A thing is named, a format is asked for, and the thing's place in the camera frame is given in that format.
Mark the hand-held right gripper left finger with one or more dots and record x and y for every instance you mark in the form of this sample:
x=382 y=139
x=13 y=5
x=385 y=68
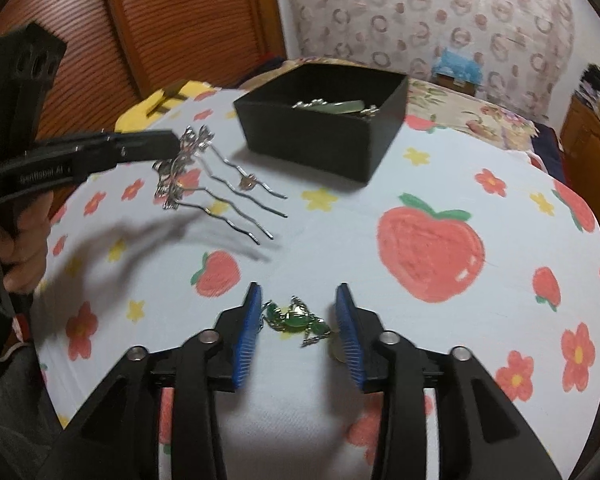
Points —
x=247 y=340

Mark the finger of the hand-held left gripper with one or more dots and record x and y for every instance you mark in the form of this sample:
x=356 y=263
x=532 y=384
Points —
x=140 y=141
x=110 y=164

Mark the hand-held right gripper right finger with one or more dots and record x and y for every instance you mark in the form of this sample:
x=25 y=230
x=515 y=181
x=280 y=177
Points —
x=349 y=340

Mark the green gem brooch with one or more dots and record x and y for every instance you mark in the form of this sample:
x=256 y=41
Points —
x=296 y=321

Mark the silver flower hair comb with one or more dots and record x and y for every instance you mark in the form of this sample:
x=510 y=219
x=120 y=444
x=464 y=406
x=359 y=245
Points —
x=170 y=187

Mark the black square box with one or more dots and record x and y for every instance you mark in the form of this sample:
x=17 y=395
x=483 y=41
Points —
x=305 y=145

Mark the green jade bangle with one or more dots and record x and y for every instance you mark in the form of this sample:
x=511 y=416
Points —
x=342 y=106

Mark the person's left hand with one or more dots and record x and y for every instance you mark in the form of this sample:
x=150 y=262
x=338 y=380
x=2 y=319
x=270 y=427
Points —
x=27 y=255

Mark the yellow plush toy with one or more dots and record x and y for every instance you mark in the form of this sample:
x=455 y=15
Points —
x=140 y=115

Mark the brown slatted wardrobe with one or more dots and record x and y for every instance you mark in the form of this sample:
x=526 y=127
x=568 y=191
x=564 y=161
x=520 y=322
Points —
x=180 y=20

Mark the person's dark clothing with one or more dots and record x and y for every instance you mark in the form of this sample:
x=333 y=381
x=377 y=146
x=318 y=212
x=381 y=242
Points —
x=10 y=410

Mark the small cardboard box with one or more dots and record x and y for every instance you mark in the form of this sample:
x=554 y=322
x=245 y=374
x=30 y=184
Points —
x=455 y=85

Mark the blue plastic bag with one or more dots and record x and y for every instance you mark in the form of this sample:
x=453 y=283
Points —
x=457 y=62

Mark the wooden side cabinet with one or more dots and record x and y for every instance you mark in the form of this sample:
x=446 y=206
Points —
x=592 y=150

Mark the circle pattern curtain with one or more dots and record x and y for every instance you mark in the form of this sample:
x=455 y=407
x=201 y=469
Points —
x=430 y=10

